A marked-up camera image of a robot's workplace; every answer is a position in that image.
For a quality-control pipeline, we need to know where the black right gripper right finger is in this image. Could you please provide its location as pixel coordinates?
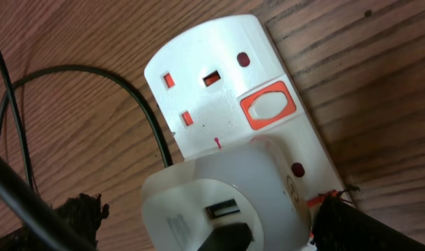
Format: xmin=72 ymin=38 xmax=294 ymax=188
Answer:
xmin=309 ymin=190 xmax=425 ymax=251

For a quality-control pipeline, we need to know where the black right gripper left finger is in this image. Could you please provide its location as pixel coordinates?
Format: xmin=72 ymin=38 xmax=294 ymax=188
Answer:
xmin=0 ymin=193 xmax=109 ymax=250

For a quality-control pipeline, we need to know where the black charger cable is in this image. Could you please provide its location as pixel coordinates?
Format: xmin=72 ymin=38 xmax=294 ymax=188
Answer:
xmin=0 ymin=31 xmax=254 ymax=251

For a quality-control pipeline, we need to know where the white charger plug adapter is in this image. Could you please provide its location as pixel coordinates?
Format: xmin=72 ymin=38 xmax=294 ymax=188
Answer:
xmin=141 ymin=142 xmax=311 ymax=250

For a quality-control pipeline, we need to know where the white power strip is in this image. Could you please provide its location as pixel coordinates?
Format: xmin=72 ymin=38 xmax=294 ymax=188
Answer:
xmin=144 ymin=13 xmax=353 ymax=251

